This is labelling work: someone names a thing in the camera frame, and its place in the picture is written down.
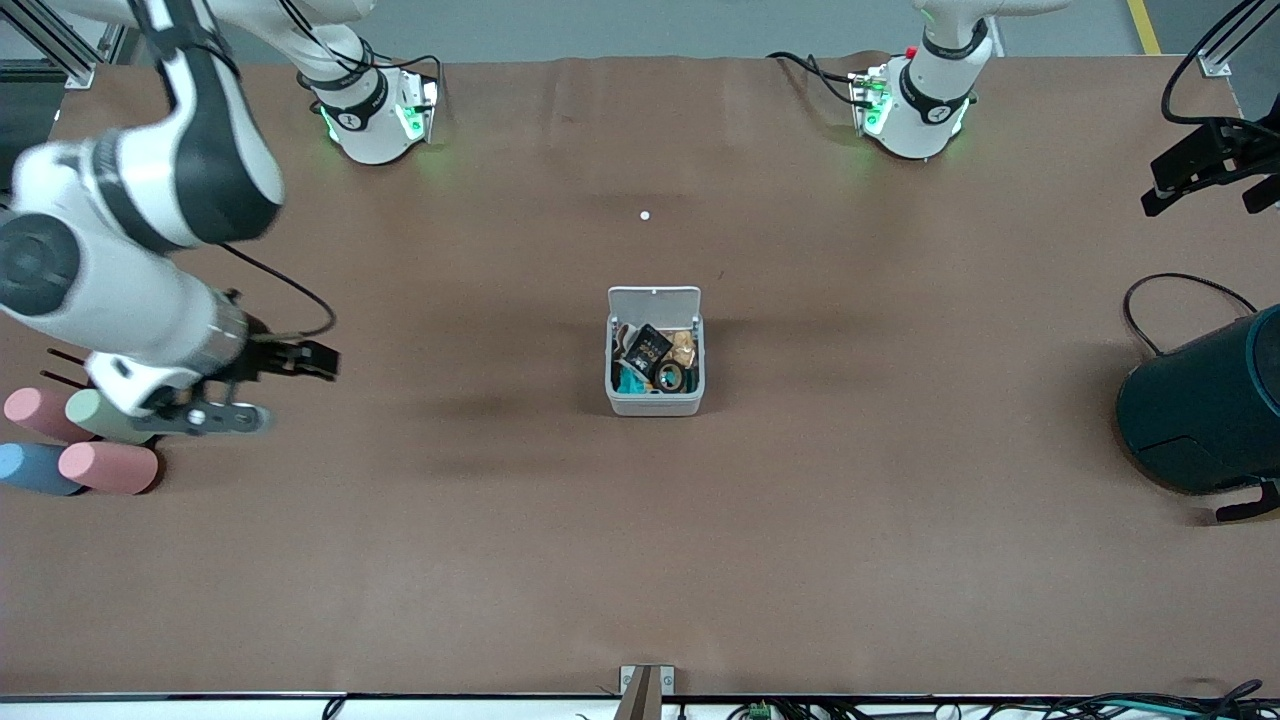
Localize black snack packet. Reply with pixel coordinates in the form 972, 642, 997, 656
624, 323, 674, 381

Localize white square lidded bin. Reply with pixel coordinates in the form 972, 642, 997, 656
604, 286, 705, 418

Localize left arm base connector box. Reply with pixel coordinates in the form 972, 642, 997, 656
848, 62, 893, 137

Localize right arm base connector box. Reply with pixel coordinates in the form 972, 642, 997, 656
395, 68, 442, 143

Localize pastel green cup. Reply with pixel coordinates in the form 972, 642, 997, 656
65, 388, 161, 446

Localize pastel pink cup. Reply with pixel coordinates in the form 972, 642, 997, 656
58, 441, 159, 496
3, 387, 93, 443

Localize pastel blue cup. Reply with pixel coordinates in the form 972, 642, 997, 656
0, 442, 83, 497

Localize dark teal cylindrical device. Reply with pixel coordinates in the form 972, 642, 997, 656
1115, 303, 1280, 523

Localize brown table cover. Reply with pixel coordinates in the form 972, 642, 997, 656
0, 50, 1280, 698

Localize black device power cable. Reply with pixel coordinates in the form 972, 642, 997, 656
1122, 272, 1259, 357

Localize aluminium frame post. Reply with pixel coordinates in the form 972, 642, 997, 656
1195, 0, 1280, 79
0, 0, 97, 91

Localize black left arm base cable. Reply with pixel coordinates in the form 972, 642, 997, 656
767, 50, 863, 107

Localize black arm base cable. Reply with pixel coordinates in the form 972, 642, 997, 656
365, 50, 443, 86
767, 50, 863, 107

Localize black right arm base cable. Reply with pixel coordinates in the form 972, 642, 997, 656
365, 50, 443, 86

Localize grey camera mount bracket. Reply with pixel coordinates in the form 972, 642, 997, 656
619, 664, 675, 720

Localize tangled cable bundle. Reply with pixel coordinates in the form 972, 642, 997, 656
1040, 680, 1280, 720

